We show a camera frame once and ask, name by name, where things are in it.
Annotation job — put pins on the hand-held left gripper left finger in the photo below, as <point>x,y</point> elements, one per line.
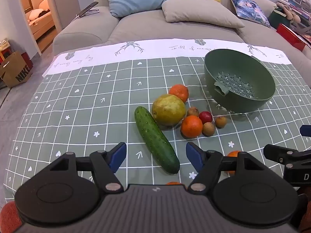
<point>119,156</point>

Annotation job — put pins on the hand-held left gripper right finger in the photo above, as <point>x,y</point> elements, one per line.
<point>194,156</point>

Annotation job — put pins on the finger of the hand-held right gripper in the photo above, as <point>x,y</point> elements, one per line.
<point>289,157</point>
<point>306,131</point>

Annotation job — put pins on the orange mandarin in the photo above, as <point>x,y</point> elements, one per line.
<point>191,126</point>
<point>173,183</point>
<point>179,92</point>
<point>232,154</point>

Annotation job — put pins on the brown longan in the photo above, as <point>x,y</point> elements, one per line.
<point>192,112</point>
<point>220,122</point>
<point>209,129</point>

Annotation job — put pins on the green cucumber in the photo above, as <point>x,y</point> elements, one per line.
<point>155,138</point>

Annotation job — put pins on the red plum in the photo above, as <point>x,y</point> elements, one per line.
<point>205,117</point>

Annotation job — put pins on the yellow-green mango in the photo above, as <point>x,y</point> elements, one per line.
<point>167,109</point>

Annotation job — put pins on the green colander bowl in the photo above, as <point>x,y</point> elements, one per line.
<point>243,63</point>

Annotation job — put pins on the green checked tablecloth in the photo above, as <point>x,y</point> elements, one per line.
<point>97,89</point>

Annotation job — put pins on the red box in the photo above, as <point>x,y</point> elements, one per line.
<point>290,37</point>

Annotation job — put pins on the dark green bag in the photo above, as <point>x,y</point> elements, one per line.
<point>278,18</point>

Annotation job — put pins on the beige plush toy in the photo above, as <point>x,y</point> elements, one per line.
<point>289,11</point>

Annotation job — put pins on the red cloth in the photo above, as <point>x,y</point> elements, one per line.
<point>8,217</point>

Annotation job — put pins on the beige sofa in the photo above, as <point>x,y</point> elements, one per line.
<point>136,29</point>

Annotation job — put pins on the red stool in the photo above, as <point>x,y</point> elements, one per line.
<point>27,59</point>

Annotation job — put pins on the brown paper bag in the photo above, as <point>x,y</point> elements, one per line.
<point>14,70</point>

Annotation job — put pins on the blue printed pillow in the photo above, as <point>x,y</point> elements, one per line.
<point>247,8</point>

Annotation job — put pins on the beige pillow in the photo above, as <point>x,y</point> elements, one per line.
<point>199,12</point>

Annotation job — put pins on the phone on metal stand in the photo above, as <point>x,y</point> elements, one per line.
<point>88,8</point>

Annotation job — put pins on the stack of papers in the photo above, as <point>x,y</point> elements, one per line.
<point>4,45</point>

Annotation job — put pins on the bed with white bedding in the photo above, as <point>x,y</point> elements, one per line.
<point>40,17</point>

